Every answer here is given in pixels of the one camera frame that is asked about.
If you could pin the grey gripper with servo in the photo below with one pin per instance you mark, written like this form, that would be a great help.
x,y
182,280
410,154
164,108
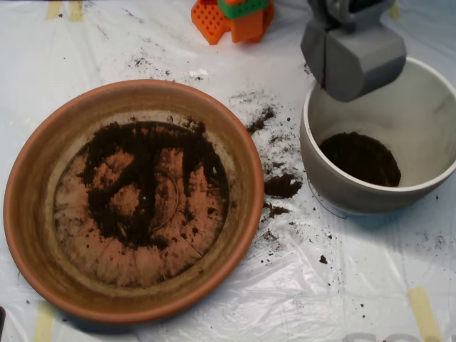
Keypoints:
x,y
360,68

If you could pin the dark soil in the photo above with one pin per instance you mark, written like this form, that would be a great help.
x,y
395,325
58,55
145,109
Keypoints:
x,y
360,160
142,160

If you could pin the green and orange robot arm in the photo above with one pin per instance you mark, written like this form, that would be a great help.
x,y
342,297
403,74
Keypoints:
x,y
246,26

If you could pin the long spilled soil streak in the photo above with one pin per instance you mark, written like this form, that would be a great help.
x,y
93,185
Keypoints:
x,y
261,119

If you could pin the large spilled soil pile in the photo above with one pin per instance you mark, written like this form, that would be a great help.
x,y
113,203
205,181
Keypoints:
x,y
281,185

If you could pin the white ceramic pot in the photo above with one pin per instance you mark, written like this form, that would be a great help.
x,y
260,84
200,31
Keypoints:
x,y
356,199

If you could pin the small spilled soil patch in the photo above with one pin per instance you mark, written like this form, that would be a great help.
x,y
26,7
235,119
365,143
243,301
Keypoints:
x,y
276,210

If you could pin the tiny soil clump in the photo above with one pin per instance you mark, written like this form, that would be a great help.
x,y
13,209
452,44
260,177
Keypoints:
x,y
323,259

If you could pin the terracotta saucer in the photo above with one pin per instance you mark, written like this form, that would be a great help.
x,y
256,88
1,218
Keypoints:
x,y
35,228

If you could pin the beige masking tape strip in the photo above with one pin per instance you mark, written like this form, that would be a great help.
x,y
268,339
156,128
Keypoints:
x,y
44,324
53,10
75,11
424,313
393,12

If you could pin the clear plastic sheet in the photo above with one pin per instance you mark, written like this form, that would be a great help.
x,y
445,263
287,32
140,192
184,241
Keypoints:
x,y
320,303

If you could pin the black object at edge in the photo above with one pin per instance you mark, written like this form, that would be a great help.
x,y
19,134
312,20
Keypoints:
x,y
2,320

